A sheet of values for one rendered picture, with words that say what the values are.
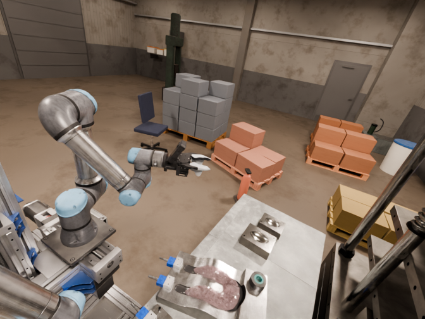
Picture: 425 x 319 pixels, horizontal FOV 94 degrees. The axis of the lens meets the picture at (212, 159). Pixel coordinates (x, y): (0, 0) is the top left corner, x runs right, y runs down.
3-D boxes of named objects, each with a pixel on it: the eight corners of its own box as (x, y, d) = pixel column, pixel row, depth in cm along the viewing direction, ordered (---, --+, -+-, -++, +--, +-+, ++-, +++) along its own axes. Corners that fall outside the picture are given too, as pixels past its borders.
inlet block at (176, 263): (157, 264, 109) (157, 258, 107) (161, 256, 114) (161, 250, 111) (178, 273, 107) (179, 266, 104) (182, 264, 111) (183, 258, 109)
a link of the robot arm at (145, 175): (129, 193, 90) (127, 173, 85) (138, 178, 100) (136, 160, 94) (146, 195, 90) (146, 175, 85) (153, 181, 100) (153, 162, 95)
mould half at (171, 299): (157, 302, 96) (157, 289, 91) (179, 256, 118) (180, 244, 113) (258, 345, 88) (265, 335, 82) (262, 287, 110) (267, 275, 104)
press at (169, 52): (157, 99, 718) (157, 9, 590) (171, 96, 787) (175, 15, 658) (172, 104, 694) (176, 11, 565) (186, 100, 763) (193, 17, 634)
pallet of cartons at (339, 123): (356, 158, 505) (370, 133, 471) (308, 143, 545) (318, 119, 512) (352, 147, 572) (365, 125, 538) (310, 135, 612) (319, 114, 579)
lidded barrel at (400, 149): (410, 181, 435) (433, 153, 400) (379, 172, 455) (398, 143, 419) (402, 170, 482) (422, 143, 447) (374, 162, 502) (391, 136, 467)
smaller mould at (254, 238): (238, 242, 133) (240, 235, 130) (247, 229, 144) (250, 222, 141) (266, 260, 125) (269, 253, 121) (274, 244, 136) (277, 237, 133)
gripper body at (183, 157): (190, 166, 96) (166, 163, 96) (192, 152, 91) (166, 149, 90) (188, 177, 90) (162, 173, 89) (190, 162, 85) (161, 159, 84)
